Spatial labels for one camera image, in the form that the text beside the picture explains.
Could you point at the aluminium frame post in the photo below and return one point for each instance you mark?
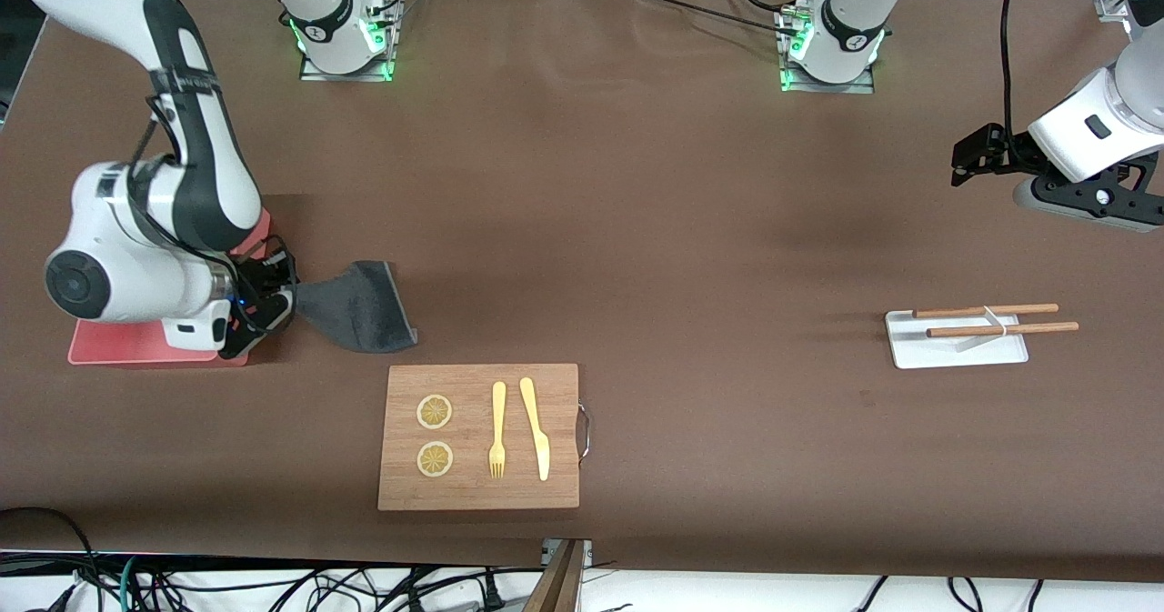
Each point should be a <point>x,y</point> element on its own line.
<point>1111,5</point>

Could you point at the brown wooden plank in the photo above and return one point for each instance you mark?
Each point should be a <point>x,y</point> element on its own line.
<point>559,585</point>

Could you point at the dark grey cloth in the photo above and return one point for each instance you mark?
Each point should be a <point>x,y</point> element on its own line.
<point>364,312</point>

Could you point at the black power plug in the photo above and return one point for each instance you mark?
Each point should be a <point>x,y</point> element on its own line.
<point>492,596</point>

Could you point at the small metal bracket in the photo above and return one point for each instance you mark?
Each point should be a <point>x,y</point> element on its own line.
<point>587,553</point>

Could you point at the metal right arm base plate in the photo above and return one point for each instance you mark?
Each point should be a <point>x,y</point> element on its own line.
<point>346,76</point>

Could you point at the white rack base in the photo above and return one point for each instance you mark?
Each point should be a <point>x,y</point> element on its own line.
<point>909,350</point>

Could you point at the pink plastic bin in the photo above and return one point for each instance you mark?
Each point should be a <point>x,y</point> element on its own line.
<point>118,344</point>

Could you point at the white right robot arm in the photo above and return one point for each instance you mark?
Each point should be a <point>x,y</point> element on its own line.
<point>118,275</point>

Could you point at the wooden cutting board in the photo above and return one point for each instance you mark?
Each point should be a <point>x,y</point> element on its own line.
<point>473,489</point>

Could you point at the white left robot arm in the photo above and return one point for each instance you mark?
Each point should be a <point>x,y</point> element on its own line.
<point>850,21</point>

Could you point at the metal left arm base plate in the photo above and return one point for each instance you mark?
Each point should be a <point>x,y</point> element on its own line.
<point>855,88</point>

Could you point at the yellow plastic fork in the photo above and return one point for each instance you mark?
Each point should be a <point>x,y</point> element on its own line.
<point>498,412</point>

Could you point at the lemon slice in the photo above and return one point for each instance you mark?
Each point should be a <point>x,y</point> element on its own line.
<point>435,459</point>
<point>435,412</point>

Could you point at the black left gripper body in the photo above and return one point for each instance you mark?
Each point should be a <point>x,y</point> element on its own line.
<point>1015,151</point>

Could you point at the yellow plastic knife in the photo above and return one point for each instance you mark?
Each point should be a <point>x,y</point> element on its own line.
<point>536,430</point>

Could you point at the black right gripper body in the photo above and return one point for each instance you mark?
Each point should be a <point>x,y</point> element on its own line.
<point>255,288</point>

